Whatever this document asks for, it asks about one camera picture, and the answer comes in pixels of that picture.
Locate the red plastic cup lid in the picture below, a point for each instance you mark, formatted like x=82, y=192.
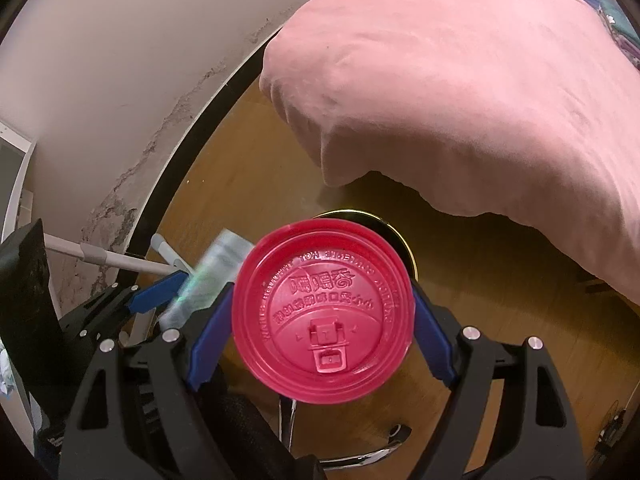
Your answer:
x=325, y=310

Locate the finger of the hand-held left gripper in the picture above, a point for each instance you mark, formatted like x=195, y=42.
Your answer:
x=155, y=296

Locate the black bin with gold rim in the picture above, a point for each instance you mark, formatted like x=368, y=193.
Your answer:
x=395, y=241

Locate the chrome chair base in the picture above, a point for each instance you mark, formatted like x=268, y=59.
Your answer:
x=350, y=457

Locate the dark cloth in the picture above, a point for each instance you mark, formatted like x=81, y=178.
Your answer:
x=240, y=427

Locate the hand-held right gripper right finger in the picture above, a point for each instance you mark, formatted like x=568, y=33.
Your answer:
x=431, y=337

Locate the white pole with grey joint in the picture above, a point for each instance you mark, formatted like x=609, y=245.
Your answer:
x=100, y=255

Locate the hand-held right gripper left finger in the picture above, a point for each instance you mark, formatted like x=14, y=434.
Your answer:
x=210, y=342

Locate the blue patterned cloth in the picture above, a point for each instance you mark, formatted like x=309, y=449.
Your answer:
x=617, y=25

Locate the short white tube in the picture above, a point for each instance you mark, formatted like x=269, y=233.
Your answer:
x=170, y=252

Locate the white shelf unit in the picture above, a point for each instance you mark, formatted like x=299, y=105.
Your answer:
x=15, y=185

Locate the white blue plastic pack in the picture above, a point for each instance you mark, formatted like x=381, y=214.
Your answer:
x=6, y=370

